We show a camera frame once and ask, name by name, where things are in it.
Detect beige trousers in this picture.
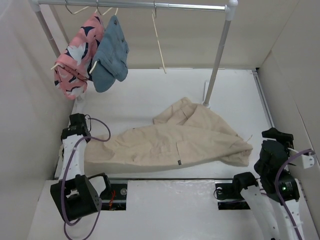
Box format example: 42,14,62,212
84,97,253,175

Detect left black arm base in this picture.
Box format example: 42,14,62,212
99,183,128,211

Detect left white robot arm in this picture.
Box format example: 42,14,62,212
50,113,112,226

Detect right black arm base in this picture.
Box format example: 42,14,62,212
213,182,250,211

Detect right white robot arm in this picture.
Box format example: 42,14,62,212
231,127,313,240

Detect wooden hanger under pink shorts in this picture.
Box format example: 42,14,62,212
50,0,98,71

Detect wooden hanger under denim shorts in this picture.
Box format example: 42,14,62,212
89,0,114,74

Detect empty wooden hanger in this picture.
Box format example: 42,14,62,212
151,1,167,74

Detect pink floral shorts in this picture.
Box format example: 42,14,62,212
53,13,105,100

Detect blue denim shorts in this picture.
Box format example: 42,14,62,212
90,15,130,93

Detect metal clothes rack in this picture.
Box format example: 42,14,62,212
29,0,238,108

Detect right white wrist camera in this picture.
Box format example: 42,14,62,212
288,148,315,169

